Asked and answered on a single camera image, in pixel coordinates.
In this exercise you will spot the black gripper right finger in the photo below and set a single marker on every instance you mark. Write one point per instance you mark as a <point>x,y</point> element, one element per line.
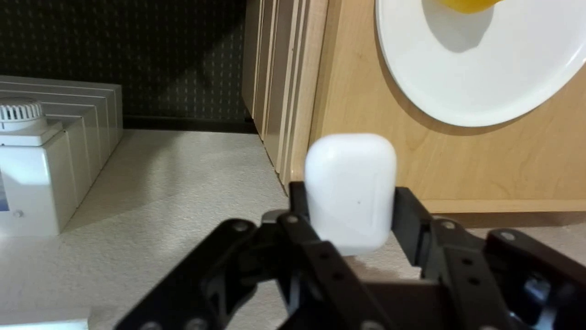
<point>487,275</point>

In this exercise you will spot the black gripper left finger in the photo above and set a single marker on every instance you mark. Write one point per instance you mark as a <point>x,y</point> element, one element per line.
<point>316,275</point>

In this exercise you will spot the white earbuds case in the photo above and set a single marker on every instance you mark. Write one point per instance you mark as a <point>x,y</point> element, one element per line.
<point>349,189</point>

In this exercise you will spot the light wooden drawer cabinet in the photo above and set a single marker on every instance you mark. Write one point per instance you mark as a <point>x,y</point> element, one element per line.
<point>366,91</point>

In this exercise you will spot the white round plate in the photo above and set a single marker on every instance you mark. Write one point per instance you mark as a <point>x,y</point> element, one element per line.
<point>481,66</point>

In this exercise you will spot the yellow lemon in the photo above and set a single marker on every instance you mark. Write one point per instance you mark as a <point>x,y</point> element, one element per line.
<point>468,3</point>

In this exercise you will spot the white radiator heater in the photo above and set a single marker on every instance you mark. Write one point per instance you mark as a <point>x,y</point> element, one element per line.
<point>54,165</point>

